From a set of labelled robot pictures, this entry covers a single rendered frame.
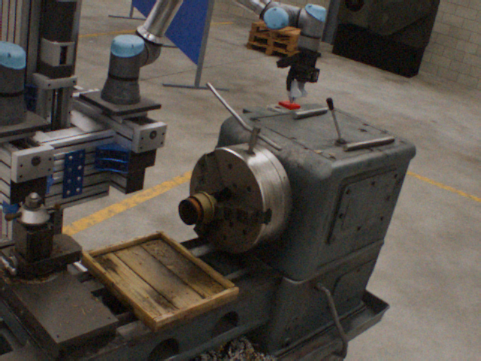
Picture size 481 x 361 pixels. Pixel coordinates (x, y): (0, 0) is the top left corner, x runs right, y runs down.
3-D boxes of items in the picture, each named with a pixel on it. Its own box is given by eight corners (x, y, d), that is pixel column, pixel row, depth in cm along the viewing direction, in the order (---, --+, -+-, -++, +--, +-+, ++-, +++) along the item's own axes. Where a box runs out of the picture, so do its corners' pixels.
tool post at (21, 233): (40, 242, 145) (42, 207, 141) (55, 256, 141) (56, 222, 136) (14, 249, 140) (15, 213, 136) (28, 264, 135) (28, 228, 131)
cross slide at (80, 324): (32, 247, 159) (32, 233, 157) (117, 335, 133) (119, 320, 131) (-24, 262, 147) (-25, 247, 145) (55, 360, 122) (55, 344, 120)
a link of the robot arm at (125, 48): (101, 72, 207) (106, 36, 202) (118, 65, 219) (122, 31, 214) (131, 80, 205) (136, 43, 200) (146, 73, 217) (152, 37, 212)
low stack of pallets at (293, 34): (275, 42, 1048) (279, 19, 1030) (318, 55, 1017) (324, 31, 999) (243, 47, 943) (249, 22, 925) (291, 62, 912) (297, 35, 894)
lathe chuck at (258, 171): (200, 210, 195) (225, 125, 180) (266, 266, 178) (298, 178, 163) (179, 216, 189) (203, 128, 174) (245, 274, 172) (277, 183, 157)
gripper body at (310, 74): (304, 85, 202) (311, 52, 197) (285, 77, 208) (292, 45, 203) (316, 84, 208) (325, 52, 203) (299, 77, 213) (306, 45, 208)
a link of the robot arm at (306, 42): (294, 33, 201) (309, 34, 207) (292, 46, 203) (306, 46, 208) (311, 39, 196) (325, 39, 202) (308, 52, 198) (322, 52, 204)
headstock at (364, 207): (301, 186, 249) (322, 99, 233) (392, 238, 221) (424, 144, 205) (195, 215, 208) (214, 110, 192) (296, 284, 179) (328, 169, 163)
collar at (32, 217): (40, 207, 141) (40, 196, 140) (55, 221, 136) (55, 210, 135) (10, 213, 136) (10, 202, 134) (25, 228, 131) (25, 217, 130)
